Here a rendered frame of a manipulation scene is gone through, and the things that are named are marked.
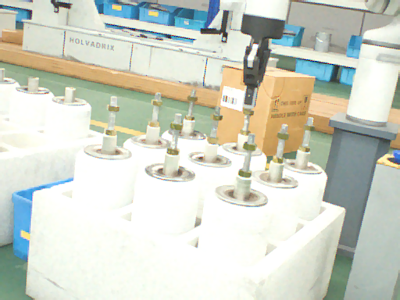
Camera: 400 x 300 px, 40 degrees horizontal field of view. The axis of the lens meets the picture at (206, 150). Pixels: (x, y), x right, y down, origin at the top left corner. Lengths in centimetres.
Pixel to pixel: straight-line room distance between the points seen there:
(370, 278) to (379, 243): 6
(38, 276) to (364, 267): 51
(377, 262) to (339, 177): 41
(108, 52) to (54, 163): 210
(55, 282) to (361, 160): 70
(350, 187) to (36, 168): 67
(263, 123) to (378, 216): 116
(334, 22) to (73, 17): 622
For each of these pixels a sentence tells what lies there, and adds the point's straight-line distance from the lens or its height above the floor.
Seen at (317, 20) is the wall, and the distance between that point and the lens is 923.
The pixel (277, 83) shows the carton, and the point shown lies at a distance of 197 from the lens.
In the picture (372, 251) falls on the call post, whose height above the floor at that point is 18.
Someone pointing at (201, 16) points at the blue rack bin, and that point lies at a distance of 634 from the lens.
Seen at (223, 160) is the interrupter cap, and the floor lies 25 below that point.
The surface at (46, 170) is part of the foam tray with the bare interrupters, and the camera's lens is 113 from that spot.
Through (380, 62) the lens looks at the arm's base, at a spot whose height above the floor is 44.
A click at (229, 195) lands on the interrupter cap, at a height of 25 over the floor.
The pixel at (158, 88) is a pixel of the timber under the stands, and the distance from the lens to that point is 297.
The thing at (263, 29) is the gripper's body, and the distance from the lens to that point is 94.
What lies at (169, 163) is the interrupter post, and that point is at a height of 27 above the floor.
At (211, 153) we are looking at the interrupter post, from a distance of 89.
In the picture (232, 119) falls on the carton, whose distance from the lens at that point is 206.
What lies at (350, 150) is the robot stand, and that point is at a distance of 125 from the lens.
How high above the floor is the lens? 49
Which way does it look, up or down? 14 degrees down
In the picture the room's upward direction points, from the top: 9 degrees clockwise
